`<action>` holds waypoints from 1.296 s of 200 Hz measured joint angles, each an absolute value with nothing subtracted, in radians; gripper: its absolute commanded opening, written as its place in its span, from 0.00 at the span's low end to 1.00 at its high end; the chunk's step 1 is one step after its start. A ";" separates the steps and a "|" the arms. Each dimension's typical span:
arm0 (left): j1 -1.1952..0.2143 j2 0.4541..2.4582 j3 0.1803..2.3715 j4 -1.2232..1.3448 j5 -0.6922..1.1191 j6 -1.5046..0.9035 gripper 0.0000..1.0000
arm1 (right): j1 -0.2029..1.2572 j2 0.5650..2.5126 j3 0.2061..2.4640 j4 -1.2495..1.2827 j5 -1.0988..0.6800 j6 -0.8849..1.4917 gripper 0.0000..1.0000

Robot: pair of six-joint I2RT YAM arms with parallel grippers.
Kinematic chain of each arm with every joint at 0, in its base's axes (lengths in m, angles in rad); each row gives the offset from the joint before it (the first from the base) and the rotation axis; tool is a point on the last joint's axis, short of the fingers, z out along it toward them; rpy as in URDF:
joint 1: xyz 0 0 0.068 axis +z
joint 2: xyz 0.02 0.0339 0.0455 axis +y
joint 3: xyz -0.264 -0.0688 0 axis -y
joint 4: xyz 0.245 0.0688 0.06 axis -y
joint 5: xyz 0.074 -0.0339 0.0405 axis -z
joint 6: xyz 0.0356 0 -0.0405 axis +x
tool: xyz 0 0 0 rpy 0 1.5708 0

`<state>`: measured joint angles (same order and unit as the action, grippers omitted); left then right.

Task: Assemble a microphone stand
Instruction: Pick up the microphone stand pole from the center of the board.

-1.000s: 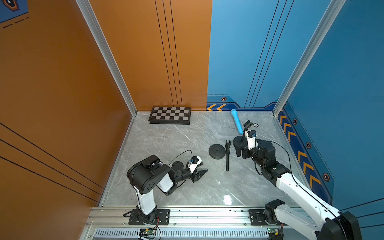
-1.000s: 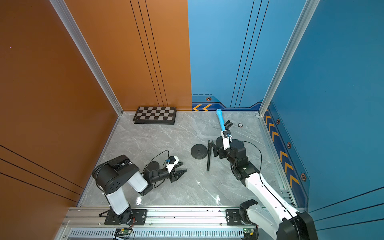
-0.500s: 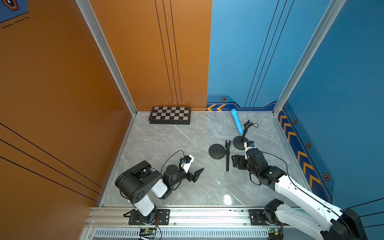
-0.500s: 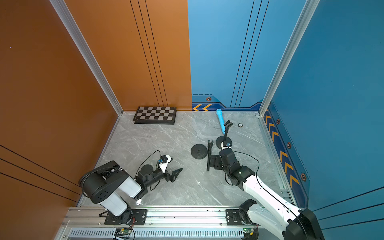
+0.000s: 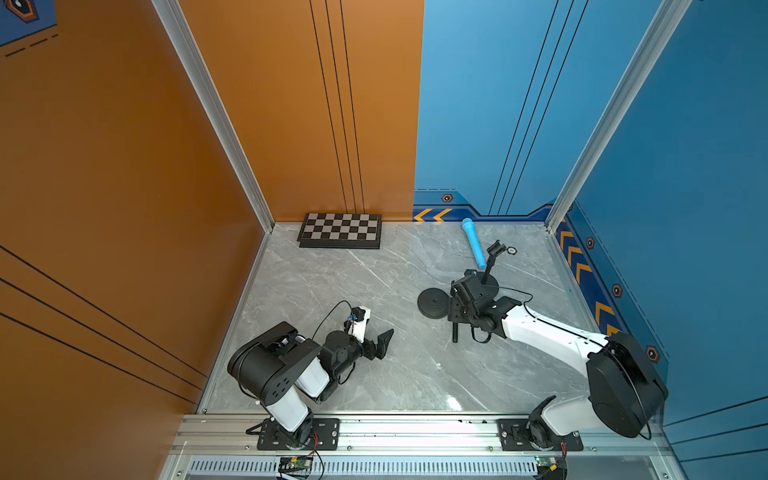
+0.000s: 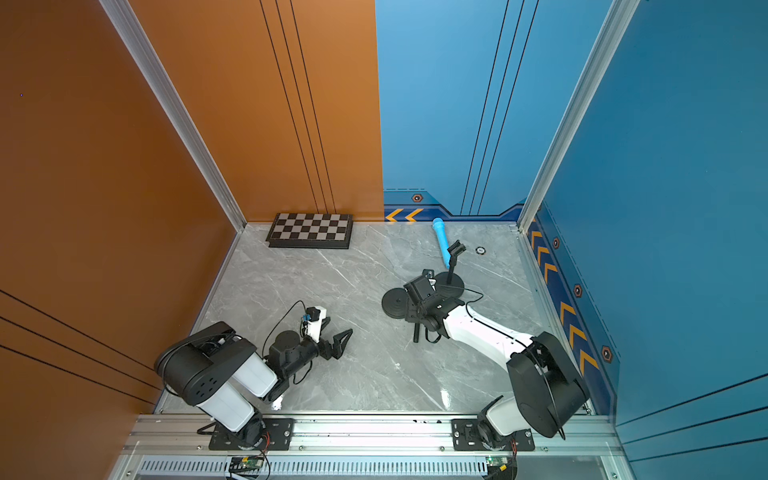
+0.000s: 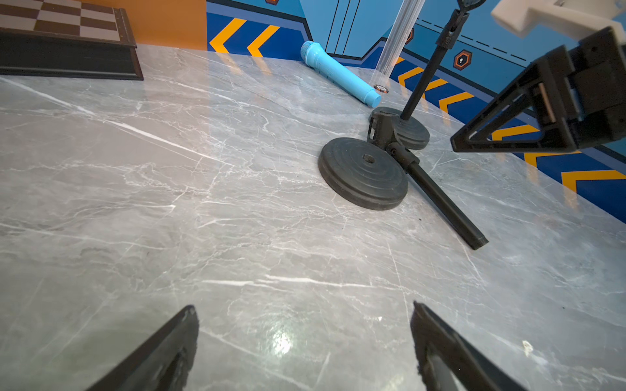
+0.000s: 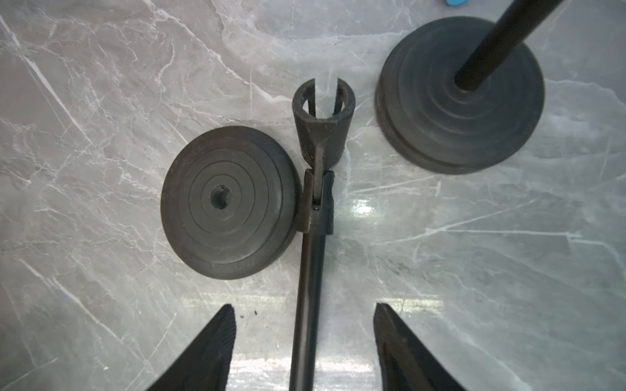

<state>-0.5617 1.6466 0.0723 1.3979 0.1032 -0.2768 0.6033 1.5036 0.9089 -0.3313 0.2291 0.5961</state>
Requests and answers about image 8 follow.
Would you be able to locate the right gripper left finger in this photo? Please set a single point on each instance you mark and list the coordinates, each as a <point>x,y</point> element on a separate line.
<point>205,363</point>

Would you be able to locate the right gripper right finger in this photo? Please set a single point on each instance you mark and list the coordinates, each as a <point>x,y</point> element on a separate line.
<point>405,362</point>

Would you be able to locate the black round stand base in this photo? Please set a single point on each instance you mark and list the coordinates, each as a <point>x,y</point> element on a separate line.
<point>433,123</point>

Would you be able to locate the black stand pole with clip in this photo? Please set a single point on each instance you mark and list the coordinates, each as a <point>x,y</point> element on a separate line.
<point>519,20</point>

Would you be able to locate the light blue toy microphone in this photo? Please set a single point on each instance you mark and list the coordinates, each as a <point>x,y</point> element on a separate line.
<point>455,3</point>

